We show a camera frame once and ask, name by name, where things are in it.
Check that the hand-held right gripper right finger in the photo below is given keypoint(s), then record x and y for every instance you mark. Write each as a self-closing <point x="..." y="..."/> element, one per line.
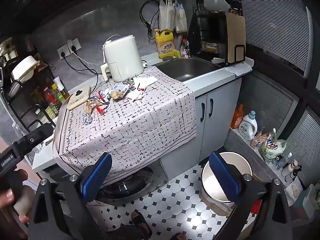
<point x="222" y="177"/>

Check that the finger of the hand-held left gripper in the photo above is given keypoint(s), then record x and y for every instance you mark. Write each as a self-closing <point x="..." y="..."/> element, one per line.
<point x="45" y="132"/>

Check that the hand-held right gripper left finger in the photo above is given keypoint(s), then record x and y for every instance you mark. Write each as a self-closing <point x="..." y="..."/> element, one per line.
<point x="97" y="176"/>

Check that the white round bin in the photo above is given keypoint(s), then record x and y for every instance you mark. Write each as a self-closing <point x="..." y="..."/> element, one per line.
<point x="237" y="166"/>

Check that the silver foil ball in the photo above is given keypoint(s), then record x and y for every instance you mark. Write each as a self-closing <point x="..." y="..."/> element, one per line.
<point x="87" y="118"/>

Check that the brown paper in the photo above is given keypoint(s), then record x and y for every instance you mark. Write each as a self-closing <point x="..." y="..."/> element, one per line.
<point x="90" y="107"/>

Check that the colourful wrapper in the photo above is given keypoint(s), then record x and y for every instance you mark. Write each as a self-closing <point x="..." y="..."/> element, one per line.
<point x="104" y="97"/>

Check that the tan paper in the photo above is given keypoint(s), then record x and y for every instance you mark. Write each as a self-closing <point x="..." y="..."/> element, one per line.
<point x="118" y="96"/>

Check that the blue white small box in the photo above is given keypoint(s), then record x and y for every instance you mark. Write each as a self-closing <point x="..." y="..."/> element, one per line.
<point x="119" y="88"/>

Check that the white red torn paper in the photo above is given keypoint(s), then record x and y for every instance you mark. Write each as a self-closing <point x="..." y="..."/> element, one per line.
<point x="136" y="95"/>

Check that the green red candy wrapper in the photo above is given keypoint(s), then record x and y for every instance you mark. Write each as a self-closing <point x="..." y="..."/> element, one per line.
<point x="129" y="83"/>

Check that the white tissue paper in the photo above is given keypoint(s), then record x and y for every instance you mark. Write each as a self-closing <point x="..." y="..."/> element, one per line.
<point x="146" y="81"/>

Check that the person's left hand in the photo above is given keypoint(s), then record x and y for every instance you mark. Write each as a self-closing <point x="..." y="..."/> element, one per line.
<point x="6" y="198"/>

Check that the red label sauce bottle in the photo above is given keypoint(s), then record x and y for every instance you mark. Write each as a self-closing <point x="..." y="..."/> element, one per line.
<point x="50" y="100"/>

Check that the washing machine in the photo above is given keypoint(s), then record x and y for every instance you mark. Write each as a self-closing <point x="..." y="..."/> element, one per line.
<point x="130" y="185"/>

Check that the black spice rack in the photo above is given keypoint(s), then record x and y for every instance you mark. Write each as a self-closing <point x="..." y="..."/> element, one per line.
<point x="25" y="100"/>

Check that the grey ledge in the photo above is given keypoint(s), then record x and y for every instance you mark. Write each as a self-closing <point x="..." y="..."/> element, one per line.
<point x="240" y="142"/>

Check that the yellow oil bottle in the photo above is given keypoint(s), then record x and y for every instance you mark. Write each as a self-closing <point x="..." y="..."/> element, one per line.
<point x="60" y="93"/>

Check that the grey kitchen cabinet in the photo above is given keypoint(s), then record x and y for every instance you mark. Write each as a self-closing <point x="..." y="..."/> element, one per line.
<point x="220" y="130"/>

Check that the beige flat board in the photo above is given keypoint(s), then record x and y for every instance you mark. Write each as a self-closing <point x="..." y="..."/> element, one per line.
<point x="78" y="97"/>

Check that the pink printed snack bag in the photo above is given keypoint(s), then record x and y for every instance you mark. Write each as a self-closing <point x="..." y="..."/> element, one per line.
<point x="260" y="140"/>

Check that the white laundry detergent bottle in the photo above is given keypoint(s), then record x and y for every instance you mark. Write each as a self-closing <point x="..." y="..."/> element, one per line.
<point x="247" y="128"/>

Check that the green white refill pouch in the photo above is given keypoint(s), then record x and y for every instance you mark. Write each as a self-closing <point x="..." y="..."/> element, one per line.
<point x="273" y="147"/>

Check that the orange bottle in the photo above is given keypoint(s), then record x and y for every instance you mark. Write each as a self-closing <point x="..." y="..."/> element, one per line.
<point x="237" y="118"/>

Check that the person's left foot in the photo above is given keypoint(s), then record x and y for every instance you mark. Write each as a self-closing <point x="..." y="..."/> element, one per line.
<point x="140" y="222"/>

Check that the person's foot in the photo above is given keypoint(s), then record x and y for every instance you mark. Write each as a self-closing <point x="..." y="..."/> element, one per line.
<point x="140" y="222"/>
<point x="179" y="236"/>

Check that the printed pale tablecloth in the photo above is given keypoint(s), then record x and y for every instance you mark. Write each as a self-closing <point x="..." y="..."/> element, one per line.
<point x="130" y="122"/>

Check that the clear plastic bottle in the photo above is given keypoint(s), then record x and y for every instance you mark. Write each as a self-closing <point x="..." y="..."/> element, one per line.
<point x="283" y="161"/>

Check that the person's dark trouser legs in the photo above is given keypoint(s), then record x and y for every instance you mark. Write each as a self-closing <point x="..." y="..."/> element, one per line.
<point x="127" y="233"/>

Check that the white bowl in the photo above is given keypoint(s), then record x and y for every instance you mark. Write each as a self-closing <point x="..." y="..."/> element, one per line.
<point x="23" y="68"/>

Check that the dark spray bottle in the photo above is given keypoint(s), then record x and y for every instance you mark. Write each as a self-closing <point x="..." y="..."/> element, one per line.
<point x="293" y="175"/>

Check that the person's right foot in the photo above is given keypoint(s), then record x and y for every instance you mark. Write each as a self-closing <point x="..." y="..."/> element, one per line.
<point x="179" y="236"/>

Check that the white paper sheet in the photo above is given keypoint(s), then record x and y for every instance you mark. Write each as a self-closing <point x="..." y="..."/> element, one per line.
<point x="295" y="191"/>

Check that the white plastic storage box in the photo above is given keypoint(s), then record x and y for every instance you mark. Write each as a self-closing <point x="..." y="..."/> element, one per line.
<point x="308" y="200"/>

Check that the white air fryer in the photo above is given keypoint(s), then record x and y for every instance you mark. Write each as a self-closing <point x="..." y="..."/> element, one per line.
<point x="123" y="57"/>

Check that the white counter towel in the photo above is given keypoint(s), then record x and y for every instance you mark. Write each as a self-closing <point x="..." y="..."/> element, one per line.
<point x="240" y="68"/>

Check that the steel sink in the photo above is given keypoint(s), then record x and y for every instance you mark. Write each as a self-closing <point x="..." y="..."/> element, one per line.
<point x="190" y="68"/>

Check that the small pink bottle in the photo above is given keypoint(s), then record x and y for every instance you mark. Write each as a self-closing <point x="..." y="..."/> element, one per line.
<point x="185" y="50"/>

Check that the yellow detergent bottle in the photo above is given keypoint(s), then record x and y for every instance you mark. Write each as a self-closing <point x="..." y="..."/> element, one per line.
<point x="166" y="46"/>

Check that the wooden cutting board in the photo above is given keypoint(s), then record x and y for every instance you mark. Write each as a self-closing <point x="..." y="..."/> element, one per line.
<point x="235" y="35"/>

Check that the black dish rack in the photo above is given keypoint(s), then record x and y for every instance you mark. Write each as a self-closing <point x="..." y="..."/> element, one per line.
<point x="197" y="30"/>

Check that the hanging plastic bag pack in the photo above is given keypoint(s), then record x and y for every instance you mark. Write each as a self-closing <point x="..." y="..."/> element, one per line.
<point x="167" y="13"/>
<point x="181" y="17"/>

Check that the ribbed glass sliding door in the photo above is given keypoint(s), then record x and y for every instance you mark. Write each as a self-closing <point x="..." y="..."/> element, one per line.
<point x="275" y="17"/>

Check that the white plastic container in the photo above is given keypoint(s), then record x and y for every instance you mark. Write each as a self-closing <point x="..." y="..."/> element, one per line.
<point x="215" y="2"/>

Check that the grey wall socket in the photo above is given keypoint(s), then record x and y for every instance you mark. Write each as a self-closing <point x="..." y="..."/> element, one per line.
<point x="63" y="52"/>
<point x="74" y="44"/>

